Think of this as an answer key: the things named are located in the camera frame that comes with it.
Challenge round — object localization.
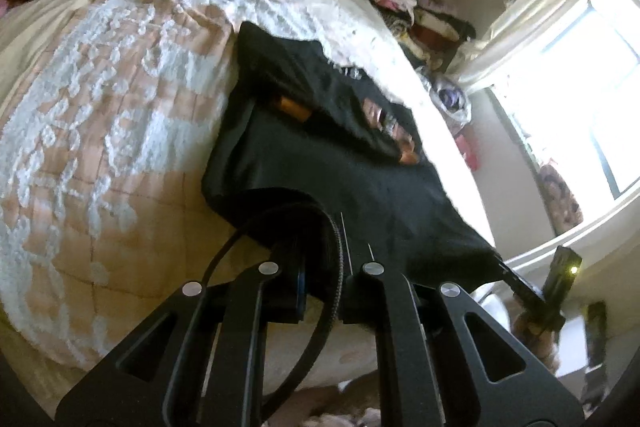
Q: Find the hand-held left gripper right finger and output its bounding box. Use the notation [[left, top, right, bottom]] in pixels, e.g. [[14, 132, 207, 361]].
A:
[[340, 261, 586, 427]]

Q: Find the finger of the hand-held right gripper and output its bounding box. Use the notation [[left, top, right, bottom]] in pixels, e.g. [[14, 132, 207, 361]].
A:
[[500, 261, 547, 309]]

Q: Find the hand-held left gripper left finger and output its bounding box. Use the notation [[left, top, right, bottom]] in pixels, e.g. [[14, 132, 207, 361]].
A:
[[55, 247, 308, 427]]

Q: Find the black sweater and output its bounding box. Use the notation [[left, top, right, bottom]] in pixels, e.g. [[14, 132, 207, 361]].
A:
[[200, 21, 506, 413]]

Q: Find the white plastic bag of clothes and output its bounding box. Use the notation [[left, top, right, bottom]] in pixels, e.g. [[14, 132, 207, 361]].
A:
[[420, 67, 473, 128]]

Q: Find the stack of folded clothes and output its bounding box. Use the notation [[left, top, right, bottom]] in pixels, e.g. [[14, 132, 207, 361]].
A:
[[360, 0, 476, 72]]

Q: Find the person's right hand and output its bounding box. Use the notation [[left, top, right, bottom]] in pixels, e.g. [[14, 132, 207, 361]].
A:
[[515, 309, 558, 375]]

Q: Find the dark upright bar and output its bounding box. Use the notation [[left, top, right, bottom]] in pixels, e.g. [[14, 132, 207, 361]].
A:
[[584, 302, 609, 413]]

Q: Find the floral cloth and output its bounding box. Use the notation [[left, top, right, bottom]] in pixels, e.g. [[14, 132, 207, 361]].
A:
[[535, 162, 584, 238]]

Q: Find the red plastic bag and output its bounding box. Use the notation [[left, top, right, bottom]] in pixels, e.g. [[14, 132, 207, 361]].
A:
[[452, 129, 482, 172]]

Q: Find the window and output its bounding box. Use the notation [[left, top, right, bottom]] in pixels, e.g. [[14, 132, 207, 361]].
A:
[[492, 0, 640, 208]]

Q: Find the pink white quilted blanket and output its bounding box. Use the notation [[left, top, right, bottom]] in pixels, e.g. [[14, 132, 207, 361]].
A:
[[0, 0, 496, 395]]

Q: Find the white curtain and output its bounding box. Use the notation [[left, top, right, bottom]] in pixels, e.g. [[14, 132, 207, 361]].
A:
[[457, 0, 601, 90]]

